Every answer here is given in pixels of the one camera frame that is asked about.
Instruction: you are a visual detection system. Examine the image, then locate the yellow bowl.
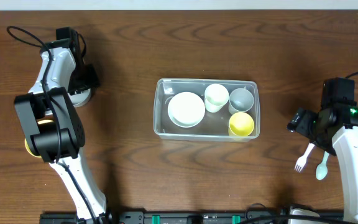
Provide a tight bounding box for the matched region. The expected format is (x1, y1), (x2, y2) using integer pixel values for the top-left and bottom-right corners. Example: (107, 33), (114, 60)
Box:
(24, 119), (53, 158)

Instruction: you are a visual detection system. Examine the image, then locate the grey cup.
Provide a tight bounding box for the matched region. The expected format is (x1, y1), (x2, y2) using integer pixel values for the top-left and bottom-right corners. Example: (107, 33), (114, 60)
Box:
(229, 88), (254, 114)

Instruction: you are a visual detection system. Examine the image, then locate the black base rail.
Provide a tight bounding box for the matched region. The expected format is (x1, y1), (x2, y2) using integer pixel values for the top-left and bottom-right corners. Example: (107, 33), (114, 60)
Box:
(39, 203), (344, 224)

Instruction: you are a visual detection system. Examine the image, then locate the pale green plastic spoon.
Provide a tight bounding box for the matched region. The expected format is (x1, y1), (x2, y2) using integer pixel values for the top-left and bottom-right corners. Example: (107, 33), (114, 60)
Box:
(315, 152), (329, 180)

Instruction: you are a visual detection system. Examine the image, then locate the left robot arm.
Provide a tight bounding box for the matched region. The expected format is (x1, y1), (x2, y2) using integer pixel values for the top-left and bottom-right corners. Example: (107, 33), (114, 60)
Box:
(14, 27), (111, 223)

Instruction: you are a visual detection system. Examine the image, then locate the clear plastic container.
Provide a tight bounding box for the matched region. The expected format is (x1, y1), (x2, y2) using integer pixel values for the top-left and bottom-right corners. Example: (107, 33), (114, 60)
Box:
(154, 78), (260, 142)

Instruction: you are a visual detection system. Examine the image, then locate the grey bowl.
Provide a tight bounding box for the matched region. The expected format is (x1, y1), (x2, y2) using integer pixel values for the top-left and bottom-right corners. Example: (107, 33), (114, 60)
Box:
(70, 89), (91, 107)

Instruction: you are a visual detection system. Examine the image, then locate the white bowl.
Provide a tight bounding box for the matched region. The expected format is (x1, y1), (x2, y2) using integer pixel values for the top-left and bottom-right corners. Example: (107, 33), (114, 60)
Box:
(167, 92), (206, 128)

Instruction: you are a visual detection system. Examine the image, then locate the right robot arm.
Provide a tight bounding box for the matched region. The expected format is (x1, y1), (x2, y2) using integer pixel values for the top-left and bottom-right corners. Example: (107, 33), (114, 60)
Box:
(287, 78), (358, 223)

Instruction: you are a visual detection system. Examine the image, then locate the white cup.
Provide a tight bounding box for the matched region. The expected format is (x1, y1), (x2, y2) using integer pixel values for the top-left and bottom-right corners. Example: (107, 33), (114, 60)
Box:
(204, 83), (229, 113)

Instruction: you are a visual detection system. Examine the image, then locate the yellow cup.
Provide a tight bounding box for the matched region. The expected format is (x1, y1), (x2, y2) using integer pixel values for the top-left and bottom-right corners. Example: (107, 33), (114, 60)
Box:
(228, 112), (255, 136)

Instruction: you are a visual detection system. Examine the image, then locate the pale pink plastic fork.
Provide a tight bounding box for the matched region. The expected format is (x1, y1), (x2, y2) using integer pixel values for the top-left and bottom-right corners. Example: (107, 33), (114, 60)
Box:
(294, 143), (314, 172)

